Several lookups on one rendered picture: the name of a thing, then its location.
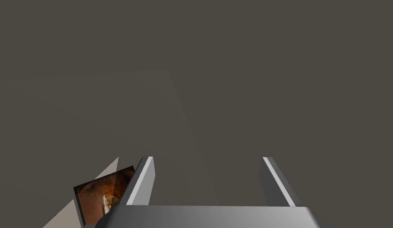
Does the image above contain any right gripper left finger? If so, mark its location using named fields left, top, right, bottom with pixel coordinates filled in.
left=120, top=156, right=156, bottom=206

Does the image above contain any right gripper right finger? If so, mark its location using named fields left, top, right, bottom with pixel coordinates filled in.
left=259, top=156, right=303, bottom=207

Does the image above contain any black framed orange picture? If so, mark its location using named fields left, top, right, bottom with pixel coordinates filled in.
left=72, top=165, right=136, bottom=227

